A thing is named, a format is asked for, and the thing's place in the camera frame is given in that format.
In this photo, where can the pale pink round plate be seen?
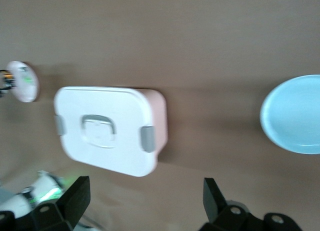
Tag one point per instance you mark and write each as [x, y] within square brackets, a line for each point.
[22, 92]

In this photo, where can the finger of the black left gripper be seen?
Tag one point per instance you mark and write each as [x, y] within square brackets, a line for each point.
[3, 89]

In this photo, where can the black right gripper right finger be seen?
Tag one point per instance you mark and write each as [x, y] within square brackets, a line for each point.
[215, 203]

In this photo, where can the orange and black switch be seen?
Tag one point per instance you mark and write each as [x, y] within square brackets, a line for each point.
[7, 76]

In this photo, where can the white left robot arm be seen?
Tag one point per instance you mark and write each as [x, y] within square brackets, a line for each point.
[45, 183]

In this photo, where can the light blue round plate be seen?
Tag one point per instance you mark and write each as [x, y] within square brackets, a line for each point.
[295, 116]

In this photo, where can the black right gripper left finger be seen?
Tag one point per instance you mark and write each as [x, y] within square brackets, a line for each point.
[72, 206]

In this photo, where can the white lidded pink lunch box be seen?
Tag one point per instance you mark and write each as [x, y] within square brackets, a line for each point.
[105, 151]

